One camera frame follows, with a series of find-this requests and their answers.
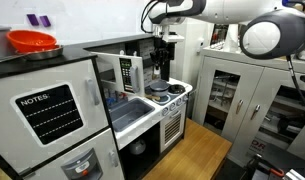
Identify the grey pot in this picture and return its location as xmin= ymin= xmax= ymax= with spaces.
xmin=148 ymin=80 xmax=172 ymax=98

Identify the black and red tool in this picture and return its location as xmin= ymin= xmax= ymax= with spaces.
xmin=244 ymin=153 xmax=286 ymax=180

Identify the wooden spoon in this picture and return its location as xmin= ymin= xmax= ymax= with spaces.
xmin=144 ymin=94 xmax=162 ymax=102

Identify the grey toy sink basin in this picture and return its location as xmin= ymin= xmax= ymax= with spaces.
xmin=108 ymin=97 xmax=157 ymax=134

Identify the white and red shaker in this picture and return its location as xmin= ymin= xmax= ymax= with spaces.
xmin=153 ymin=65 xmax=161 ymax=81

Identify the silver cabinet door handle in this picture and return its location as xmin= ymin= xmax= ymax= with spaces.
xmin=250 ymin=104 xmax=262 ymax=121
xmin=235 ymin=98 xmax=245 ymax=115

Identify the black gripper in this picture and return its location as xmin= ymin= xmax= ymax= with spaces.
xmin=149 ymin=46 xmax=172 ymax=75

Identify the toy refrigerator with chalkboard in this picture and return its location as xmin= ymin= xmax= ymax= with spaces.
xmin=0 ymin=54 xmax=110 ymax=175

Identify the white toy oven door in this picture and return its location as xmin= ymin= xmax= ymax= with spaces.
xmin=159 ymin=105 xmax=187 ymax=154

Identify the white paper towel roll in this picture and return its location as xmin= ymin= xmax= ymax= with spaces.
xmin=224 ymin=23 xmax=242 ymax=53

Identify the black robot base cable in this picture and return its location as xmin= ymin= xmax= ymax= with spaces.
xmin=286 ymin=54 xmax=305 ymax=118

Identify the white whiteboard panel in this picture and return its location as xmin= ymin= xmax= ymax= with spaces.
xmin=0 ymin=0 xmax=150 ymax=47

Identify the white toy microwave door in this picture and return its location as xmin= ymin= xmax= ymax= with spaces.
xmin=91 ymin=51 xmax=146 ymax=98

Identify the white toy kettle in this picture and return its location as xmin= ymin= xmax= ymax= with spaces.
xmin=129 ymin=137 xmax=148 ymax=156

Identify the toy kitchen playset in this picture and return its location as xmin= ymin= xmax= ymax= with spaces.
xmin=0 ymin=31 xmax=195 ymax=180

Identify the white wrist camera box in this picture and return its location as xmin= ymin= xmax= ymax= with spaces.
xmin=161 ymin=32 xmax=186 ymax=44

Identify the orange plastic colander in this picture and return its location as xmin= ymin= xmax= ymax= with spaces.
xmin=5 ymin=29 xmax=59 ymax=55

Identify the white storage cabinet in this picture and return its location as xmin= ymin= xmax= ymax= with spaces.
xmin=191 ymin=45 xmax=305 ymax=168

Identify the purple whiteboard magnet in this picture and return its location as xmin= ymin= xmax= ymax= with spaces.
xmin=39 ymin=15 xmax=53 ymax=29
xmin=26 ymin=13 xmax=41 ymax=27

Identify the silver metal pan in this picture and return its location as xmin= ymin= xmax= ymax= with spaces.
xmin=22 ymin=45 xmax=65 ymax=62

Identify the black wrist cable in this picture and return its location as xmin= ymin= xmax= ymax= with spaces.
xmin=139 ymin=0 xmax=161 ymax=34

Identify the black pot lid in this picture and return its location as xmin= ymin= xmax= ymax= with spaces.
xmin=167 ymin=83 xmax=187 ymax=95

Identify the fridge door with dispenser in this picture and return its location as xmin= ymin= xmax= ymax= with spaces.
xmin=17 ymin=127 xmax=126 ymax=180

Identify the grey metal container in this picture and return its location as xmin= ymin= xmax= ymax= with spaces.
xmin=0 ymin=25 xmax=28 ymax=65

